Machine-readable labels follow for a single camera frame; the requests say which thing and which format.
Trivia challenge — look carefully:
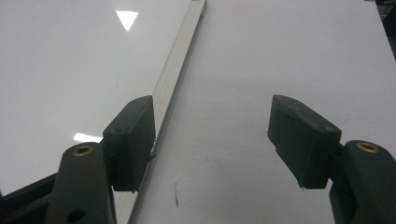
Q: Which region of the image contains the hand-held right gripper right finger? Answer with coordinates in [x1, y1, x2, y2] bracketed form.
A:
[267, 94, 396, 224]

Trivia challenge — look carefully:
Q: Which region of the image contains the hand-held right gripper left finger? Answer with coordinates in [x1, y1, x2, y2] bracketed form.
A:
[45, 94, 157, 224]

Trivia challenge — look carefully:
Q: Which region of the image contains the white whiteboard with metal frame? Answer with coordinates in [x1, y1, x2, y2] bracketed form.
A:
[0, 0, 208, 224]

